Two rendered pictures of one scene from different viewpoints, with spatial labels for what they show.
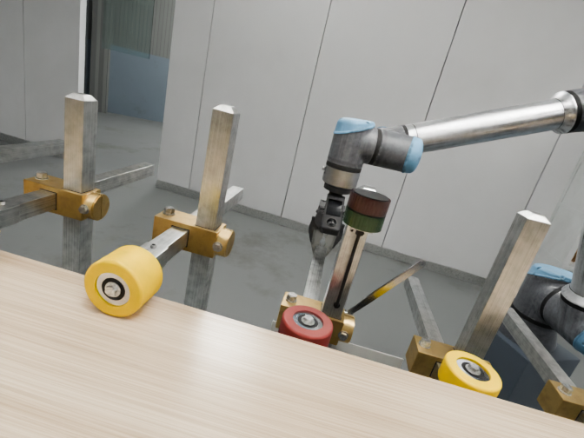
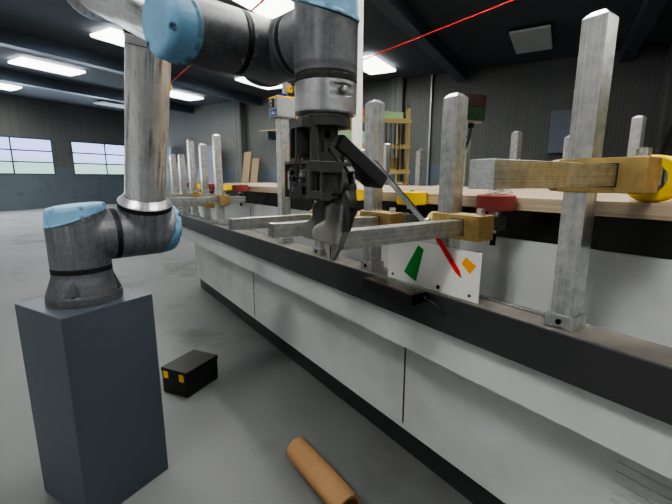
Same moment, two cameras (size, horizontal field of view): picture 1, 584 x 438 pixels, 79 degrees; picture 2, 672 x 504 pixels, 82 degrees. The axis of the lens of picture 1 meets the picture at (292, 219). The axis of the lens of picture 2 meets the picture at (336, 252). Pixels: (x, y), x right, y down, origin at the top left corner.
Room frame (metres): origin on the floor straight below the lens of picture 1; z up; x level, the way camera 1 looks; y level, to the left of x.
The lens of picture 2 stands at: (1.26, 0.37, 0.94)
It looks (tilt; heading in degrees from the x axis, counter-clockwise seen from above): 11 degrees down; 231
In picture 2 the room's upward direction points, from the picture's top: straight up
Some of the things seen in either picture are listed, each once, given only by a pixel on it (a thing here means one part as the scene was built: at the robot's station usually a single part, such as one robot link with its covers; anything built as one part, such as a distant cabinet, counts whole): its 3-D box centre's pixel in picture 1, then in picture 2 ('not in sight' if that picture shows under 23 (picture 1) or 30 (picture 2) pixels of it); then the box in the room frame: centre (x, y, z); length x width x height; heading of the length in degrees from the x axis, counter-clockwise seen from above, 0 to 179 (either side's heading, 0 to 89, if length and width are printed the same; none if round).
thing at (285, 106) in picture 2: not in sight; (281, 109); (0.50, -0.87, 1.18); 0.07 x 0.07 x 0.08; 85
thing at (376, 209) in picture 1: (368, 202); (470, 102); (0.51, -0.10, 1.09); 0.06 x 0.06 x 0.02
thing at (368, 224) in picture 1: (363, 217); (469, 115); (0.51, -0.10, 1.07); 0.06 x 0.06 x 0.02
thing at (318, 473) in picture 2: not in sight; (320, 475); (0.64, -0.46, 0.04); 0.30 x 0.08 x 0.08; 85
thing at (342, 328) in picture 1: (315, 320); (458, 225); (0.56, -0.09, 0.85); 0.13 x 0.06 x 0.05; 85
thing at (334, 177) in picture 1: (339, 176); (326, 102); (0.90, -0.09, 1.05); 0.10 x 0.09 x 0.05; 85
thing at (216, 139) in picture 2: not in sight; (218, 181); (0.44, -1.60, 0.92); 0.03 x 0.03 x 0.48; 85
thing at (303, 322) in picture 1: (300, 348); (494, 219); (0.46, -0.06, 0.85); 0.08 x 0.08 x 0.11
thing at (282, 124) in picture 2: not in sight; (283, 182); (0.50, -0.87, 0.93); 0.05 x 0.04 x 0.45; 85
